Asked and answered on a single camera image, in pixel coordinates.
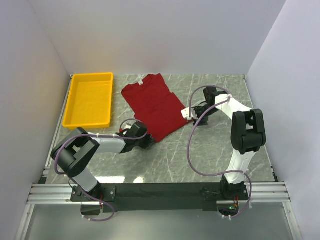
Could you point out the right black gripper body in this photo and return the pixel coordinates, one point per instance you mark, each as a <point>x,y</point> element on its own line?
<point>198,116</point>

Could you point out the aluminium frame rail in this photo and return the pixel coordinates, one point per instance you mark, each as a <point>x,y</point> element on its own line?
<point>267,192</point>

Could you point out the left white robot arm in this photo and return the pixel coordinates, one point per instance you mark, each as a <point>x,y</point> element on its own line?
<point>73,154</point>

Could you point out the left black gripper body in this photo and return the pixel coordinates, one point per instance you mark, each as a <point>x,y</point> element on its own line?
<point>146,141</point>

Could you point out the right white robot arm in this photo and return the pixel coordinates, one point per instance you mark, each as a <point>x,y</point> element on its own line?
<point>247,135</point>

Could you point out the black base beam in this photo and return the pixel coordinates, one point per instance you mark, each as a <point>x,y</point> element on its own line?
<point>155,197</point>

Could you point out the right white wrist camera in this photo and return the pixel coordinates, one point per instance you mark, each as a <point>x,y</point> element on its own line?
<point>189,114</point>

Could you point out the yellow plastic tray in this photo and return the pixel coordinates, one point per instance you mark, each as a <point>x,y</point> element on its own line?
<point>89,101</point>

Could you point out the red t shirt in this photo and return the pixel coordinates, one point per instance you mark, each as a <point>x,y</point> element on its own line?
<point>155,105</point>

